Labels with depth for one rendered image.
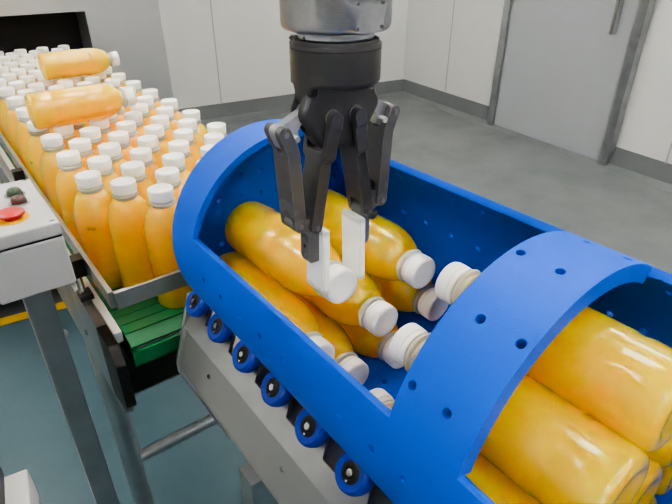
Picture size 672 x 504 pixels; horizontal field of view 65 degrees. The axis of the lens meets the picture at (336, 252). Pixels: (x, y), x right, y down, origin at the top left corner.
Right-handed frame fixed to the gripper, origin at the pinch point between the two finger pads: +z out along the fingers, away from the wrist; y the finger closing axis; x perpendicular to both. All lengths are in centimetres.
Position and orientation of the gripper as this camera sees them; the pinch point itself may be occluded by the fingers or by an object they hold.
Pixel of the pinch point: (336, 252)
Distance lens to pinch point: 52.9
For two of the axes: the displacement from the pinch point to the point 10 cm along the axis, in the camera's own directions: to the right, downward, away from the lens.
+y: 8.0, -3.0, 5.3
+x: -6.1, -3.9, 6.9
